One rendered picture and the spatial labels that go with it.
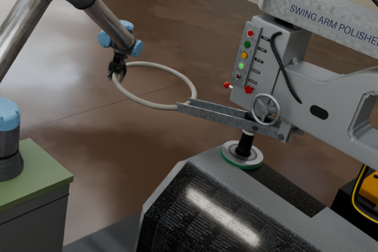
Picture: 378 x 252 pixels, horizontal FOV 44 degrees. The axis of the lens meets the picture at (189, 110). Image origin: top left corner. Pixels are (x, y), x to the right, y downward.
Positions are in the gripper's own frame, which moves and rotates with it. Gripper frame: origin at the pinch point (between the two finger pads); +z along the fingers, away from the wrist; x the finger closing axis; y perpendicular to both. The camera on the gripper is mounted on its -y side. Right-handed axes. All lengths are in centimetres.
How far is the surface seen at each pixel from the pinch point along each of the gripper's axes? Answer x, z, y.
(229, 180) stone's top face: 76, -3, 57
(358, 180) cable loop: 125, -28, 62
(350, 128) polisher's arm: 112, -50, 61
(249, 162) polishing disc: 83, -5, 42
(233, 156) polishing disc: 75, -4, 40
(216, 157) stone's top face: 67, -1, 41
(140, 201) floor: 32, 88, -4
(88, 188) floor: -4, 90, -2
